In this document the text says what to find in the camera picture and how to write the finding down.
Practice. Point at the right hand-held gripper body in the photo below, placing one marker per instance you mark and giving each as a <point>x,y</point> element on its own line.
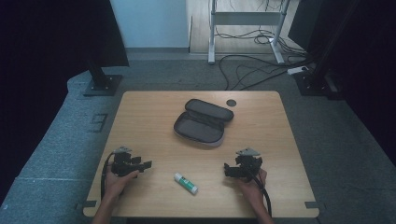
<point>249,164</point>

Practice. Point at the dark curtain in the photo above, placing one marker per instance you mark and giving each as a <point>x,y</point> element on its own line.
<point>370,77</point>
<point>46,62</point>

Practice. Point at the white green glue stick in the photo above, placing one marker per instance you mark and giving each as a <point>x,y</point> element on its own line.
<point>186,183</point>

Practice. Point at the black metal stand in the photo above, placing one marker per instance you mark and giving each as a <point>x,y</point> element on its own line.
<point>323,62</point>

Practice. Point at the black stand with base plate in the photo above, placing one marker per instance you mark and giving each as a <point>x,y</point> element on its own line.
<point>101,81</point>

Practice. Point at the grey tape strip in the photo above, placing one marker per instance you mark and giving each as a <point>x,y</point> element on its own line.
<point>90,204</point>
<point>313,205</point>

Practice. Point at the person's left hand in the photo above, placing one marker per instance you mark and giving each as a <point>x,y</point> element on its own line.
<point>116,184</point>

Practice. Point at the grey pencil case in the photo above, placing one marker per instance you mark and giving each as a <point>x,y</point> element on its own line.
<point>202,123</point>

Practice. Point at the white metal desk frame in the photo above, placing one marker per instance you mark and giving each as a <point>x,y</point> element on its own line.
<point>246,21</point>

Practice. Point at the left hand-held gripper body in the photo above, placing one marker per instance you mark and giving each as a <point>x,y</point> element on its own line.
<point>122,164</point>

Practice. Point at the round black table grommet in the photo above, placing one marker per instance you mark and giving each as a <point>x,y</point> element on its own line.
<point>231,103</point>

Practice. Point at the floor socket plate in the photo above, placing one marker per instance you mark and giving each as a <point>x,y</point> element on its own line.
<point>99,122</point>

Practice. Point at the person's right hand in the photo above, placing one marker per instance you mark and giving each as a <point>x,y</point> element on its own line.
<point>253,188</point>

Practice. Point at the white power strip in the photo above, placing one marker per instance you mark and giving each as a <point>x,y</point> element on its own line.
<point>297,70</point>

